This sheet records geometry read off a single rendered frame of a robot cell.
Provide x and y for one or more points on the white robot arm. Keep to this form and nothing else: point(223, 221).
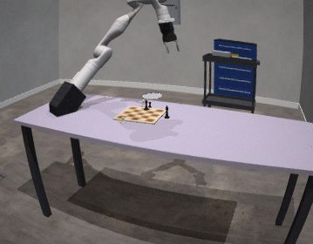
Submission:
point(83, 77)

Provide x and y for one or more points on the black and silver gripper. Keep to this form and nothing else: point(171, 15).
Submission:
point(167, 29)

